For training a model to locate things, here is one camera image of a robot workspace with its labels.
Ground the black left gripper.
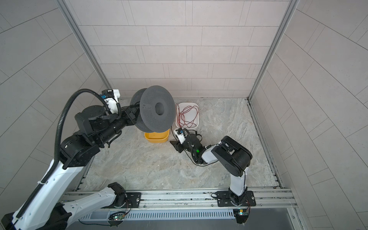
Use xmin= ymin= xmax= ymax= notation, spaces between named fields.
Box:
xmin=92 ymin=103 xmax=141 ymax=147

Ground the grey perforated cable spool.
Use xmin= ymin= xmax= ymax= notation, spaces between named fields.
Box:
xmin=130 ymin=85 xmax=176 ymax=133

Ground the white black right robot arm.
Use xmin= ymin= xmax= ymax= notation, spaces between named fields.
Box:
xmin=170 ymin=133 xmax=253 ymax=206

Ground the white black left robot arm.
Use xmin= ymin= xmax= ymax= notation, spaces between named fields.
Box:
xmin=1 ymin=85 xmax=176 ymax=230

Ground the yellow plastic tray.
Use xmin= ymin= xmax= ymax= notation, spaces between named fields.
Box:
xmin=144 ymin=130 xmax=170 ymax=143

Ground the white plastic tray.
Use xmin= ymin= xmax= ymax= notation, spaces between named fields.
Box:
xmin=175 ymin=102 xmax=199 ymax=130

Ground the right circuit board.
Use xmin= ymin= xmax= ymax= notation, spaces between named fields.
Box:
xmin=233 ymin=209 xmax=250 ymax=224

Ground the circuit board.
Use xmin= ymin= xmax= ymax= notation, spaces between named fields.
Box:
xmin=108 ymin=211 xmax=126 ymax=221
xmin=233 ymin=209 xmax=250 ymax=224

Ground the left circuit board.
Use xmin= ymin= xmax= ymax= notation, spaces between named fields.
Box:
xmin=108 ymin=211 xmax=126 ymax=221

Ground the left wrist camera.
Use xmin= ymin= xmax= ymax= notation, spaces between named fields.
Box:
xmin=101 ymin=89 xmax=120 ymax=114

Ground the red cable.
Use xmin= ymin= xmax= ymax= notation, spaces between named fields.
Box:
xmin=176 ymin=104 xmax=199 ymax=128

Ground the aluminium corner post left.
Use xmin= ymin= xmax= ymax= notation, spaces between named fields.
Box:
xmin=55 ymin=0 xmax=111 ymax=88

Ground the aluminium corner post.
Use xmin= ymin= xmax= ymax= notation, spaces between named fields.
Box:
xmin=248 ymin=0 xmax=301 ymax=101
xmin=55 ymin=0 xmax=111 ymax=88

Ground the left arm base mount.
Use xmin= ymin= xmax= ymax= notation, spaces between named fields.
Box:
xmin=103 ymin=192 xmax=141 ymax=209

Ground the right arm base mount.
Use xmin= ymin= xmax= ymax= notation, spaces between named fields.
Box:
xmin=211 ymin=190 xmax=256 ymax=207

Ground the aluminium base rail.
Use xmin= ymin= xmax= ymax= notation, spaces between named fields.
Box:
xmin=58 ymin=188 xmax=298 ymax=212

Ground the aluminium corner post right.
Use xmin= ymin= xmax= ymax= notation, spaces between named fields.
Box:
xmin=248 ymin=0 xmax=301 ymax=101

